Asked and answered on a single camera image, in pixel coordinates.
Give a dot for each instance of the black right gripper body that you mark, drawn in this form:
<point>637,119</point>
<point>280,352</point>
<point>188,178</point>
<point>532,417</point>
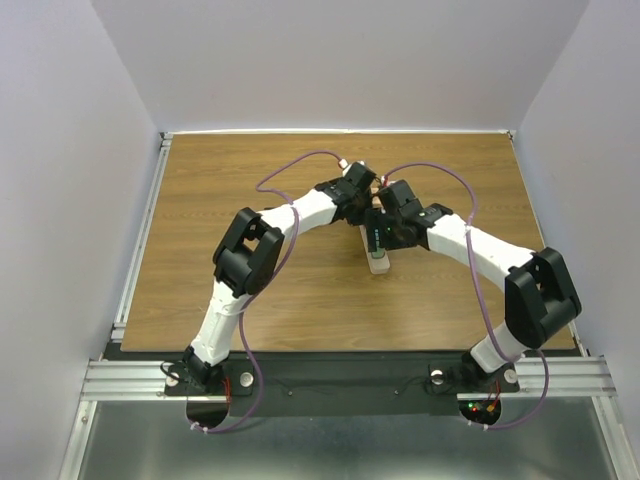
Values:
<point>389,234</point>

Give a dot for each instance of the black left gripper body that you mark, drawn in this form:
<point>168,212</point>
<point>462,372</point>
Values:
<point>360,203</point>

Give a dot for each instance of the white power strip red sockets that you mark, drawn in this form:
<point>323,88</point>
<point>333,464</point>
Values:
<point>376,266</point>

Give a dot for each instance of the green USB charger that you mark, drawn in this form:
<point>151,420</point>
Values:
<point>379,253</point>

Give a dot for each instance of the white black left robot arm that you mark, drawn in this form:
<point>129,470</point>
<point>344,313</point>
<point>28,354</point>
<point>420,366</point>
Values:
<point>253,250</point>

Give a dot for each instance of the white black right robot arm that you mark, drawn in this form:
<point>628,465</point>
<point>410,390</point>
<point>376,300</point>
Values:
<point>540,298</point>

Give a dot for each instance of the beige cube adapter dragon print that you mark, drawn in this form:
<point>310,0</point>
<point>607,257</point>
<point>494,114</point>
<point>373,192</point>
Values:
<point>375,198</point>

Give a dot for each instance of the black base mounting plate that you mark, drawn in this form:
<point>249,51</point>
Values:
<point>211,416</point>

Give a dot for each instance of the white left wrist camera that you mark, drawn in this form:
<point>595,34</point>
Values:
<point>346,165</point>

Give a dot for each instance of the aluminium left side rail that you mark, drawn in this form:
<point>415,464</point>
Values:
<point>122,314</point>

